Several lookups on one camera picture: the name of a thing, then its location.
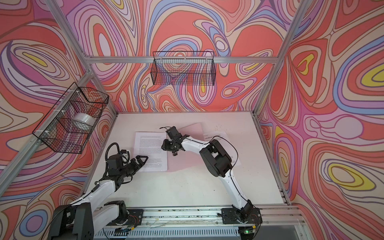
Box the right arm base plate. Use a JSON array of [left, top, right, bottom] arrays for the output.
[[217, 208, 263, 226]]

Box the printed english text sheet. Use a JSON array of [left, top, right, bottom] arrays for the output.
[[134, 132, 168, 172]]

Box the aluminium frame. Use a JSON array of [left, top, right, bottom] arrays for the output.
[[0, 0, 314, 197]]

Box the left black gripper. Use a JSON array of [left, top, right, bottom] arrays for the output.
[[117, 155, 147, 179]]

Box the black wire basket back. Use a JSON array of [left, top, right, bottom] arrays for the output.
[[151, 51, 216, 86]]

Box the black wire basket left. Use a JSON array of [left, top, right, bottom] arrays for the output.
[[33, 83, 109, 154]]

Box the white tape roll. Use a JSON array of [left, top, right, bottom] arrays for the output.
[[72, 113, 96, 131]]

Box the black wire basket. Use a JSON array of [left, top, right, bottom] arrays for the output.
[[33, 83, 109, 154], [151, 51, 216, 86]]

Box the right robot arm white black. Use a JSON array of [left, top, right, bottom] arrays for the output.
[[162, 126, 255, 223]]

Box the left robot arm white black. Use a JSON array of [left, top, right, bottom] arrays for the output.
[[47, 152, 149, 240]]

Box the pink file folder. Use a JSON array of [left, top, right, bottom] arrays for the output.
[[140, 123, 204, 172]]

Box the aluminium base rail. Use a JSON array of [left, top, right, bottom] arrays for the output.
[[93, 205, 312, 240]]

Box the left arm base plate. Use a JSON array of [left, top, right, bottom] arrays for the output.
[[107, 209, 144, 227]]

